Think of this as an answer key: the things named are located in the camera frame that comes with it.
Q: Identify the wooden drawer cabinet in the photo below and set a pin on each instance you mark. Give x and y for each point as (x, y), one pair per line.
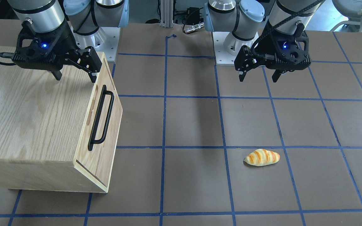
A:
(41, 120)

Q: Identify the aluminium frame post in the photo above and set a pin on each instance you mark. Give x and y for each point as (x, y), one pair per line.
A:
(166, 13)

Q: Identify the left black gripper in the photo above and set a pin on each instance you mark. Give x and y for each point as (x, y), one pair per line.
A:
(262, 47)

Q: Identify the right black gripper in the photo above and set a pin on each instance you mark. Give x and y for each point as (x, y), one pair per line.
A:
(65, 43)

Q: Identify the toy bread loaf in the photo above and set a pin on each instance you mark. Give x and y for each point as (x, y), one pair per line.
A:
(262, 157)

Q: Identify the wooden drawer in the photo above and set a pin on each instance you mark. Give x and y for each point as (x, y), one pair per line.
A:
(96, 149)

